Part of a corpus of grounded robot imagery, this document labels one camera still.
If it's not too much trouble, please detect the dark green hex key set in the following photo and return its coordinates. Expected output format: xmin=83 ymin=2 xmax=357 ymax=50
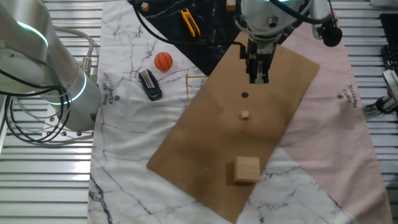
xmin=138 ymin=68 xmax=163 ymax=101

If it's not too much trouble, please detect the large wooden block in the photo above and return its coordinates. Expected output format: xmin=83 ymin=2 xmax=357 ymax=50
xmin=233 ymin=156 xmax=261 ymax=184

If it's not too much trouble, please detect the yellow black cutter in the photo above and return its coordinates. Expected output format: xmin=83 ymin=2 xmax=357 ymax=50
xmin=180 ymin=8 xmax=201 ymax=38

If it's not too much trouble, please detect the black base cable bundle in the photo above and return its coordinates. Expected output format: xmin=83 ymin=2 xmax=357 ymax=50
xmin=0 ymin=70 xmax=71 ymax=144

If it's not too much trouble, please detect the grey cable with metal connector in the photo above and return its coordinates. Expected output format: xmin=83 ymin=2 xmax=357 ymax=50
xmin=52 ymin=26 xmax=96 ymax=78

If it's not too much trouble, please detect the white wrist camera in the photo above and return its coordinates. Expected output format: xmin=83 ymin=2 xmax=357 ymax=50
xmin=309 ymin=0 xmax=334 ymax=40

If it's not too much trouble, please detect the thick black camera cable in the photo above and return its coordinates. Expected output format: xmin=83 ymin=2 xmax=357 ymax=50
xmin=269 ymin=0 xmax=343 ymax=48

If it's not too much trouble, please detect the brown fibreboard sheet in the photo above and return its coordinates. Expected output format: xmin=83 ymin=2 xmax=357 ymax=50
xmin=146 ymin=30 xmax=321 ymax=224

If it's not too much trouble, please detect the white base cable bundle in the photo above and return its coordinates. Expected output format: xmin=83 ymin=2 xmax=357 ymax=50
xmin=4 ymin=93 xmax=94 ymax=147

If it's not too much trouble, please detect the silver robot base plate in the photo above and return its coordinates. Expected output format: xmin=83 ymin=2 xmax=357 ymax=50
xmin=42 ymin=102 xmax=94 ymax=140

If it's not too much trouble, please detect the orange mini basketball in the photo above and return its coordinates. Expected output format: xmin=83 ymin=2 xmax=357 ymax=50
xmin=154 ymin=52 xmax=174 ymax=73

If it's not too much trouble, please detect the grey camera on black clamp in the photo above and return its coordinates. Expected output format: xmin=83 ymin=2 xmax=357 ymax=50
xmin=363 ymin=69 xmax=398 ymax=114

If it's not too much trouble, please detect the marble pink black cloth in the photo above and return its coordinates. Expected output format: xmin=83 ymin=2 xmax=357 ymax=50
xmin=86 ymin=0 xmax=394 ymax=224

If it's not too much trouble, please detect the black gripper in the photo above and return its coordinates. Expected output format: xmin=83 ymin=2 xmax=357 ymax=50
xmin=239 ymin=37 xmax=277 ymax=85

